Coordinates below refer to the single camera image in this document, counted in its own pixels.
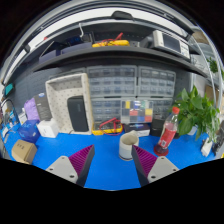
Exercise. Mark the brown cardboard box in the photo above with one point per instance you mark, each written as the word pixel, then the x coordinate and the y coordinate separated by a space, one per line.
pixel 24 151

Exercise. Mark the blue cardboard box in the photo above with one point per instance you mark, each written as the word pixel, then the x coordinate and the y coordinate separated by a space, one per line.
pixel 29 131

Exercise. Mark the small white box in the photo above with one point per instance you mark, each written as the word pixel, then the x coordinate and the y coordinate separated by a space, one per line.
pixel 47 128

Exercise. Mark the flat round red coaster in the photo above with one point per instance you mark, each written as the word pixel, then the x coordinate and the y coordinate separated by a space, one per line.
pixel 160 153

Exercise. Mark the clear organizer with coloured parts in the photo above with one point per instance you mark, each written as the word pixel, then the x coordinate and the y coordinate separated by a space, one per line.
pixel 136 111

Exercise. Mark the white dotted tray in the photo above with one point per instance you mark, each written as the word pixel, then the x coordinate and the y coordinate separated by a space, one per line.
pixel 58 96

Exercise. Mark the dark overhead shelf unit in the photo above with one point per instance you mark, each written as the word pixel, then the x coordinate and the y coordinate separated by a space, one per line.
pixel 116 53

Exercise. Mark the white plug adapter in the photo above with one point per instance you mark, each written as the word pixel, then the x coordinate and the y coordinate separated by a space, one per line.
pixel 206 148

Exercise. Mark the yellow multimeter with red leads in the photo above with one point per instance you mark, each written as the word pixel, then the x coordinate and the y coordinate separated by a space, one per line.
pixel 106 131

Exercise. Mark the dark grey upright box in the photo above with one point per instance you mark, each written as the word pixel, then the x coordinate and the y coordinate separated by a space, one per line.
pixel 43 106

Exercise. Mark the white and grey mug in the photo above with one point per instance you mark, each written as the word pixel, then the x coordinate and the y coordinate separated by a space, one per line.
pixel 126 146

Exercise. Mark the teal wall-mounted bin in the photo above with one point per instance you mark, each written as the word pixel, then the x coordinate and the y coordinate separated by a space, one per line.
pixel 9 89

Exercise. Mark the black box with white label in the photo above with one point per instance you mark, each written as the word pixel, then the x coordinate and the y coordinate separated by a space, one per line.
pixel 138 130

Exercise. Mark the white metal shelf rack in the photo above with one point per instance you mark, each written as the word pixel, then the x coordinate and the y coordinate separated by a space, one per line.
pixel 210 63

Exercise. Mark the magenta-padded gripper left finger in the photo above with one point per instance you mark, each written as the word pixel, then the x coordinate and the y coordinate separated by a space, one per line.
pixel 63 168

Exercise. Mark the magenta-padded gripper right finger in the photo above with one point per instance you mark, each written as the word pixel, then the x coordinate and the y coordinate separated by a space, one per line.
pixel 161 168

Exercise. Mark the clear bottle with red label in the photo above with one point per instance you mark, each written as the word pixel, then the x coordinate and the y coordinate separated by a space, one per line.
pixel 167 133

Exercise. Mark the dark grey pegboard panel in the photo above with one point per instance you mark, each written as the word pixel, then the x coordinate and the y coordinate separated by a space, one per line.
pixel 33 83

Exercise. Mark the green potted plant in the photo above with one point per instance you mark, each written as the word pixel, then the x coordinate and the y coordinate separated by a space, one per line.
pixel 196 111

